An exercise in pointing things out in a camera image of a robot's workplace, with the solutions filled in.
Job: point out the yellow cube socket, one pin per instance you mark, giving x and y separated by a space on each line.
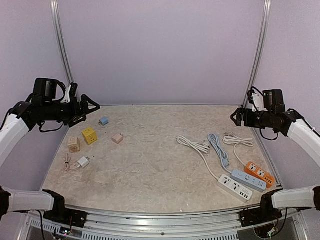
90 135

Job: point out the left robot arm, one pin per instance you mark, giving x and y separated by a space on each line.
50 101

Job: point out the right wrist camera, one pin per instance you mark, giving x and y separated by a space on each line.
256 101

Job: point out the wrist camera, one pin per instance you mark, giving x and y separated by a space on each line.
70 92
256 101

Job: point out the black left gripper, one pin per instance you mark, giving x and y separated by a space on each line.
77 113

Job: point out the aluminium frame post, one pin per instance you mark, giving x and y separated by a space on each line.
259 49
54 6

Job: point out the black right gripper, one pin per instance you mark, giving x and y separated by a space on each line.
244 117

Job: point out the beige cube socket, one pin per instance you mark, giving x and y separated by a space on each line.
73 144

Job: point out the white power strip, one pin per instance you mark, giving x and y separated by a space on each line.
225 182

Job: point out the blue power strip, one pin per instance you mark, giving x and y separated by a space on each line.
238 175

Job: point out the orange power strip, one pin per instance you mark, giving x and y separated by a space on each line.
250 168

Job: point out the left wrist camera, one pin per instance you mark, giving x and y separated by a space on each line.
70 92

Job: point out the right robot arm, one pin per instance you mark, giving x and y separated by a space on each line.
269 111

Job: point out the pink plug adapter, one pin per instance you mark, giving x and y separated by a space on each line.
117 138

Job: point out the left aluminium frame post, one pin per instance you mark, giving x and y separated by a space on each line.
54 6

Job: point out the right aluminium frame post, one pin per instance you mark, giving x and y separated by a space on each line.
259 49

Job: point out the front aluminium rail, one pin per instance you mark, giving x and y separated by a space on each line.
210 225

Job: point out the blue plug adapter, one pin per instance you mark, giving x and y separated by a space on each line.
103 121

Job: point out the white charger with cable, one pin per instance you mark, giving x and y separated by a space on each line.
83 162

